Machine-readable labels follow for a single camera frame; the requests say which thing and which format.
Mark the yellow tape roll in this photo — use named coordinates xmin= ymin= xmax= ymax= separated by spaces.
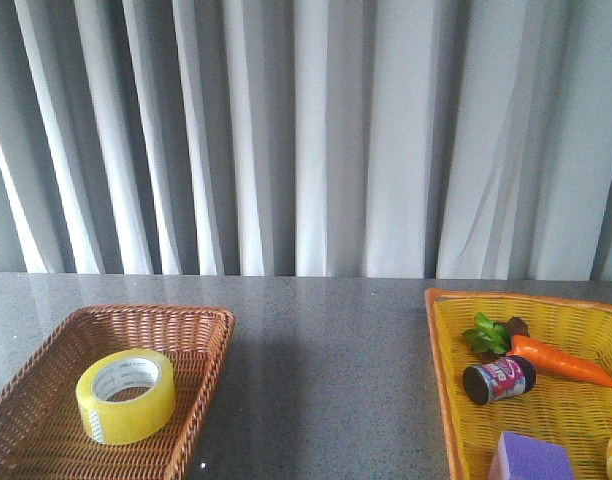
xmin=75 ymin=348 xmax=177 ymax=445

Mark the white pleated curtain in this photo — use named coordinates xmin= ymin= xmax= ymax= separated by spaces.
xmin=0 ymin=1 xmax=612 ymax=281

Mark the orange toy carrot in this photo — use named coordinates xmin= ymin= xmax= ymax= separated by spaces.
xmin=462 ymin=312 xmax=612 ymax=388

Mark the small purple labelled can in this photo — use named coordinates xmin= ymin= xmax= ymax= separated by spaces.
xmin=462 ymin=355 xmax=537 ymax=405

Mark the yellow plastic basket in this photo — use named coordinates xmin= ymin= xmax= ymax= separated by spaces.
xmin=425 ymin=288 xmax=612 ymax=479

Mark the purple sponge block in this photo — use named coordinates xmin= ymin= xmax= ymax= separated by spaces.
xmin=488 ymin=431 xmax=574 ymax=480

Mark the brown wicker basket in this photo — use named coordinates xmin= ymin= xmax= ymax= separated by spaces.
xmin=0 ymin=305 xmax=235 ymax=479

